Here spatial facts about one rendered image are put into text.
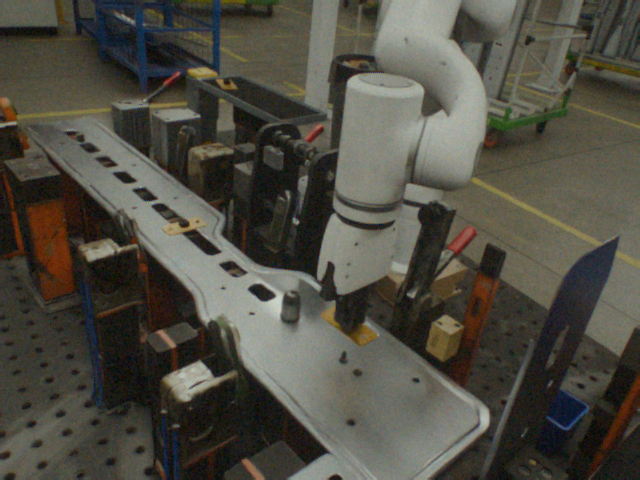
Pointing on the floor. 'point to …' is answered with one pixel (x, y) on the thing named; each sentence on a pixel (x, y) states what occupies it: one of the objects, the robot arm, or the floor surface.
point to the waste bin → (345, 68)
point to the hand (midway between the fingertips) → (350, 310)
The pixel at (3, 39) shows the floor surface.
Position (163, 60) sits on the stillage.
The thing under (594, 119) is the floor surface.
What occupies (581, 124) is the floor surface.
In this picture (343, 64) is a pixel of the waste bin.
